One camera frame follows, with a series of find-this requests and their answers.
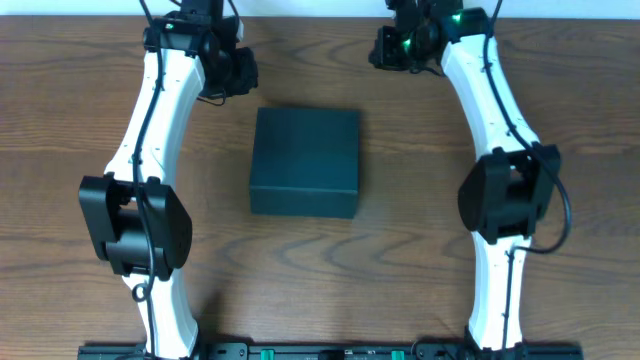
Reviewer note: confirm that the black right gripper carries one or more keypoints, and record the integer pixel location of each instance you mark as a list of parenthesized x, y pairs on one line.
[(386, 55)]

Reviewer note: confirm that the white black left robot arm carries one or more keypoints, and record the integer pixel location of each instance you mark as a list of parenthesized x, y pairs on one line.
[(135, 219)]

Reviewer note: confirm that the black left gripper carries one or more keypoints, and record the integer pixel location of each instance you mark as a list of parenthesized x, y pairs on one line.
[(245, 70)]

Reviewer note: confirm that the dark green gift box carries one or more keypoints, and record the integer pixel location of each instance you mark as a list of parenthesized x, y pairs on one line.
[(305, 162)]

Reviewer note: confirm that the black mounting rail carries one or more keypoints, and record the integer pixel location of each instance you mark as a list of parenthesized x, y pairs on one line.
[(420, 351)]

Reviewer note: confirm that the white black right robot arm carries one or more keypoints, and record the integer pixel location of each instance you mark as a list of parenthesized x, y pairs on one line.
[(509, 188)]

